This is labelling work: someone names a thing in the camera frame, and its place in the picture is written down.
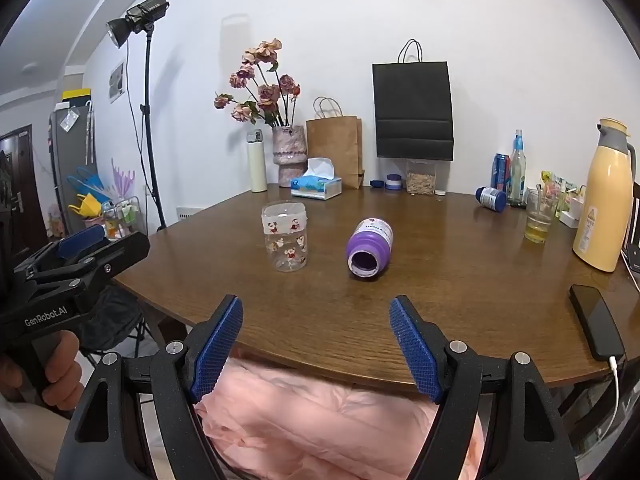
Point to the black chair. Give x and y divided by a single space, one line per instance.
112 317

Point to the blue pill bottle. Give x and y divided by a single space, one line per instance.
491 198

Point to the blue drink can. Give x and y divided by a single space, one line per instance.
500 172

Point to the clear glass bottle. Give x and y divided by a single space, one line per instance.
517 175

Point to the beige cloth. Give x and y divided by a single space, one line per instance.
25 427

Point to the small white box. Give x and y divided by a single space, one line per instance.
571 216

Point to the pink cloth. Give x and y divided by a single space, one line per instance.
320 425

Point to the wall picture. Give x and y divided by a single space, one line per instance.
116 81

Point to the brown paper bag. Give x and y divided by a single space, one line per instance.
335 150

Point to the yellow thermos jug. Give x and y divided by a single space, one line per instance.
602 200

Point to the purple bottle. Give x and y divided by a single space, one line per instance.
370 247

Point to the black studio light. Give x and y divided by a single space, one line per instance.
140 12

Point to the grey refrigerator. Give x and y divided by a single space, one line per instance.
70 150

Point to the pile of snack packets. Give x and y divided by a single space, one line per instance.
565 187

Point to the black light stand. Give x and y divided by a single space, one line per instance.
148 130

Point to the person's left hand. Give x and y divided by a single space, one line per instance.
62 367

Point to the rack of colourful household goods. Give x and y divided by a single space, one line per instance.
102 205

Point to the glass with yellow liquid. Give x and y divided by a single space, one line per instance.
539 220

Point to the pink ceramic vase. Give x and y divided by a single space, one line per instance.
289 150

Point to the clear jar of oats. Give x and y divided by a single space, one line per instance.
421 180

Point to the clear printed glass cup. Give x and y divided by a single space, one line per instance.
284 237

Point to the yellow box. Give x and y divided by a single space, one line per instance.
76 94

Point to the black smartphone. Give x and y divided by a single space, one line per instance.
596 320

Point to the blue tissue box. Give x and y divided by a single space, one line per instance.
316 187

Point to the black paper bag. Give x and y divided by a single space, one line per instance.
412 110

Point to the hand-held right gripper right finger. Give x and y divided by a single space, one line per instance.
415 350

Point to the white thermos bottle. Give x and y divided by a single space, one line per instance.
257 165

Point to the dark wooden door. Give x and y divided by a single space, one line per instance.
17 195

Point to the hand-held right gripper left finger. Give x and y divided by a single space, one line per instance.
215 360

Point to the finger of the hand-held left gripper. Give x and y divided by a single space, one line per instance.
117 257
82 239

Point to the dried pink flowers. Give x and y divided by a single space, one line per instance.
267 92

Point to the small purple jar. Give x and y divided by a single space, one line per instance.
394 183

